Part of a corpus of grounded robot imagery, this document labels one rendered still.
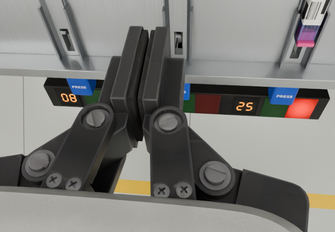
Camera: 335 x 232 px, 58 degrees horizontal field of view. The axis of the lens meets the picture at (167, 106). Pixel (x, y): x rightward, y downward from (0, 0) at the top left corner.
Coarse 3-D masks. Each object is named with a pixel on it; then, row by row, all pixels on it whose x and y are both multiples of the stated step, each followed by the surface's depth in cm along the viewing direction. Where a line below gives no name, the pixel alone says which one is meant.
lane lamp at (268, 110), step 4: (264, 100) 35; (268, 100) 35; (264, 104) 36; (268, 104) 36; (272, 104) 36; (276, 104) 36; (264, 108) 36; (268, 108) 36; (272, 108) 36; (276, 108) 36; (280, 108) 36; (284, 108) 36; (264, 112) 37; (268, 112) 37; (272, 112) 37; (276, 112) 37; (280, 112) 37; (284, 112) 36; (260, 116) 38; (264, 116) 37; (268, 116) 37; (272, 116) 37; (276, 116) 37; (280, 116) 37
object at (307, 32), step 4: (300, 20) 25; (300, 24) 25; (300, 28) 25; (304, 28) 25; (308, 28) 25; (312, 28) 25; (316, 28) 25; (296, 32) 26; (300, 32) 25; (304, 32) 25; (308, 32) 25; (312, 32) 25; (316, 32) 25; (296, 36) 26; (300, 36) 26; (304, 36) 26; (308, 36) 26; (312, 36) 25; (296, 40) 26; (300, 40) 26; (304, 40) 26; (308, 40) 26; (312, 40) 26
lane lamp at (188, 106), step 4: (192, 96) 36; (184, 100) 37; (188, 100) 37; (192, 100) 36; (184, 104) 37; (188, 104) 37; (192, 104) 37; (184, 108) 38; (188, 108) 38; (192, 108) 38; (184, 112) 38; (188, 112) 38; (192, 112) 38
